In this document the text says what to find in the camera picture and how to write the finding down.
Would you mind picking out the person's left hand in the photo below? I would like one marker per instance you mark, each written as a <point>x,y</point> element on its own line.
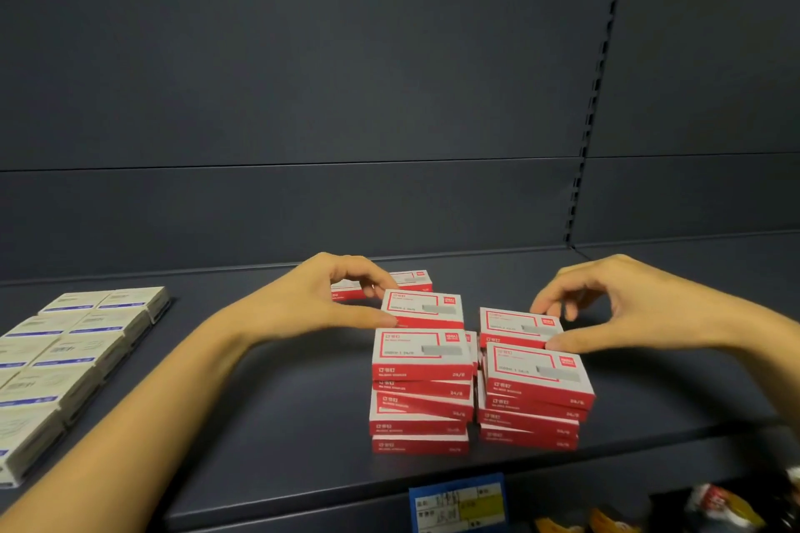
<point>300,301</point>

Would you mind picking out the person's right hand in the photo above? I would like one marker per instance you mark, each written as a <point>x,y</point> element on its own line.
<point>656,308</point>

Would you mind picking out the stack of red boxes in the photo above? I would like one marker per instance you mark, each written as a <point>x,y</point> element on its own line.
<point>425,358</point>

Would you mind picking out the dark grey metal shelf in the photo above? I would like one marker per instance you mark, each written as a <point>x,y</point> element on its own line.
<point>312,51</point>

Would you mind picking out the white blue paperclip boxes group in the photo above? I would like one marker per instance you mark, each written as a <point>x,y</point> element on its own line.
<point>56,383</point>

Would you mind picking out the person's left forearm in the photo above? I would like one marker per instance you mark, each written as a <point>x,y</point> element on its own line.
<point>125,426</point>

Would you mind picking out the group of dark sauce bottles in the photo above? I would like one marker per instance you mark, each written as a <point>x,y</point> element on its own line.
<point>719,501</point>

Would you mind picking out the dark sauce jug orange label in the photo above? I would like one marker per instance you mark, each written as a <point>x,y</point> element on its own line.
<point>612,521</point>
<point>550,525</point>

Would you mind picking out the blue yellow price tag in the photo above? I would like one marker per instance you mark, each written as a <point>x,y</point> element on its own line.
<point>481,504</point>

